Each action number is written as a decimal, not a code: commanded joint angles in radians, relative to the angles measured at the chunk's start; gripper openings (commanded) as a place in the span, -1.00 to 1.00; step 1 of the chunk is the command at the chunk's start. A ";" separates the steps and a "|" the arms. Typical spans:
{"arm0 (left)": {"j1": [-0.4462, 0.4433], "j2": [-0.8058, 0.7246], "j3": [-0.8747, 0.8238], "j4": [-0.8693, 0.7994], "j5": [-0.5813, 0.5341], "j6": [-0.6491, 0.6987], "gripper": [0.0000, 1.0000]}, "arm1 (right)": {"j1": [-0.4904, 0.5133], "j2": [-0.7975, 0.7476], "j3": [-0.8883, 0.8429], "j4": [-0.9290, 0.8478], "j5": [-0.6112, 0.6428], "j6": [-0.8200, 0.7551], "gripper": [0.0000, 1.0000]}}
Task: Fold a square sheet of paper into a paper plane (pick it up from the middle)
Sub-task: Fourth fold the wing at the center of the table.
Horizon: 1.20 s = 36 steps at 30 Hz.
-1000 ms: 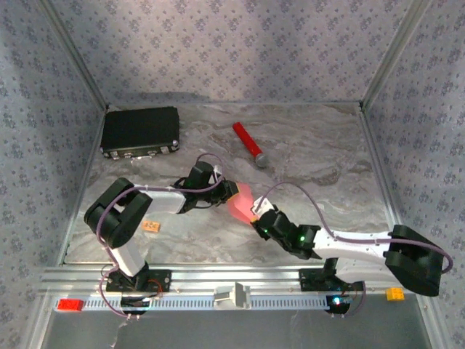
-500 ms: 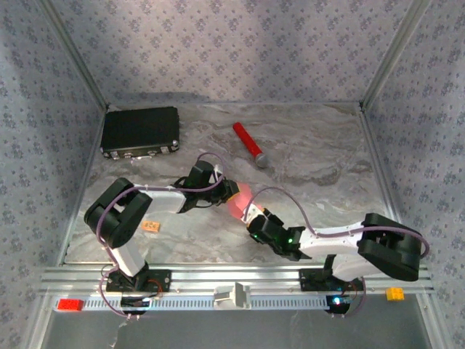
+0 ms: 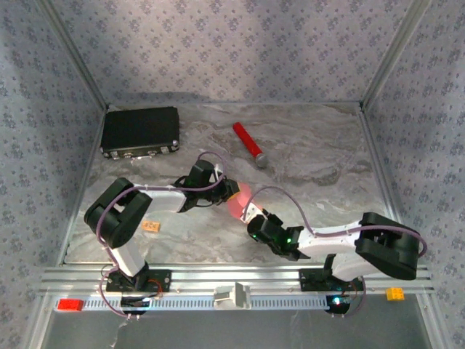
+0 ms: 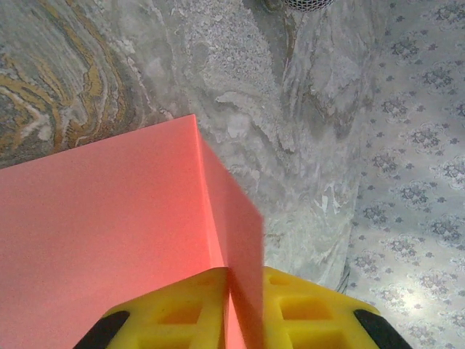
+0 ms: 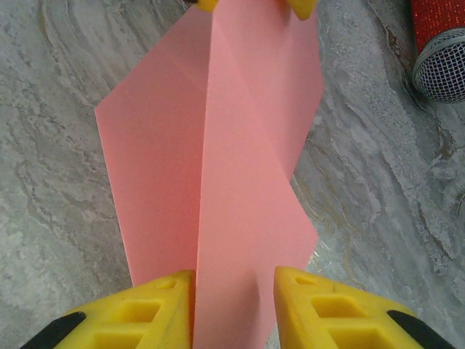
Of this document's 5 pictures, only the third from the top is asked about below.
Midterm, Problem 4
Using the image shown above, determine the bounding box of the pink paper sheet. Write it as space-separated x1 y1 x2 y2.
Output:
227 182 264 222

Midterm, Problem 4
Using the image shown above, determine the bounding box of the black hard case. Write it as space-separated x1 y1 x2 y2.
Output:
100 105 182 161

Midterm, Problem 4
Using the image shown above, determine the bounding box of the small circuit board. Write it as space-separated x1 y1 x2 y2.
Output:
120 296 153 316
325 294 352 316

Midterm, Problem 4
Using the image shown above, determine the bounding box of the white slotted strip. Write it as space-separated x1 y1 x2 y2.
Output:
53 294 352 312

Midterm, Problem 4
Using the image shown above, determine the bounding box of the red toy brick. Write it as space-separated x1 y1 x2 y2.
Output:
57 298 84 312

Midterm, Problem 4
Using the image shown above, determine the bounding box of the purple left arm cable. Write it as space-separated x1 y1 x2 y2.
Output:
97 151 228 319

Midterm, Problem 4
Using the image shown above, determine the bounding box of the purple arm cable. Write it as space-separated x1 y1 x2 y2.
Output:
242 185 429 319
97 151 228 319

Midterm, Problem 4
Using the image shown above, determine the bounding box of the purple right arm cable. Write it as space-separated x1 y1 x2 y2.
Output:
242 185 429 319

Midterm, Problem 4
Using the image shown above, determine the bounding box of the red handle microphone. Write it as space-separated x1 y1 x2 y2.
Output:
232 122 270 169

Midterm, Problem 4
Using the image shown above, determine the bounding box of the aluminium mounting rail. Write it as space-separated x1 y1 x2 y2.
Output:
40 265 436 296

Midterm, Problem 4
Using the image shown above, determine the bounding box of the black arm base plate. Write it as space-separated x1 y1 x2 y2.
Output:
299 268 366 292
105 268 172 293

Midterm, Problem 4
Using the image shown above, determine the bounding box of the grey metal bracket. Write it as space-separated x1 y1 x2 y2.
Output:
213 281 252 310

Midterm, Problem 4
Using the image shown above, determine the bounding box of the aluminium side rail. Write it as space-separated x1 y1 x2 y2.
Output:
57 107 108 266
357 103 400 226

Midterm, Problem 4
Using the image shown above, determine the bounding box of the aluminium corner post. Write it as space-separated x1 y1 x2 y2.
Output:
361 0 433 110
36 0 110 110

